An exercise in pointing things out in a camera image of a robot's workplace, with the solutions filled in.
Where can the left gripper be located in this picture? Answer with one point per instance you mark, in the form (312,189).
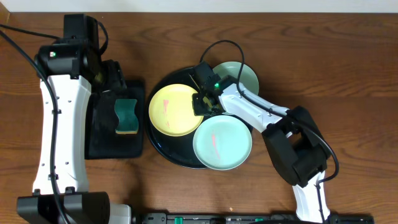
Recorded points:
(104,101)

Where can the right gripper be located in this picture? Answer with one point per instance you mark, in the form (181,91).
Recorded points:
(200,111)

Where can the yellow plate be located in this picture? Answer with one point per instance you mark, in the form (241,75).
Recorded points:
(171,110)

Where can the light green plate bottom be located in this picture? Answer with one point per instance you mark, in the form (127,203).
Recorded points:
(222,142)

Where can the light green plate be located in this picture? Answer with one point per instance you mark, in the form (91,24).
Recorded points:
(222,142)
(248,76)

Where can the light green plate top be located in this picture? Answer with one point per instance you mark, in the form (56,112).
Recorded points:
(248,76)

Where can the green yellow sponge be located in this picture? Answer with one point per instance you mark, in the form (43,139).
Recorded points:
(128,122)

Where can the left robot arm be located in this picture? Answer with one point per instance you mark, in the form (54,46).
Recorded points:
(71,69)

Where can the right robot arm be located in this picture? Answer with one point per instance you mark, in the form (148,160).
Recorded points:
(297,150)

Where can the rectangular black tray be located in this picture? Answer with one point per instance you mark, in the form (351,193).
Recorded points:
(101,140)

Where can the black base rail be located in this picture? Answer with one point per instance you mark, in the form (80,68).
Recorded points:
(163,218)

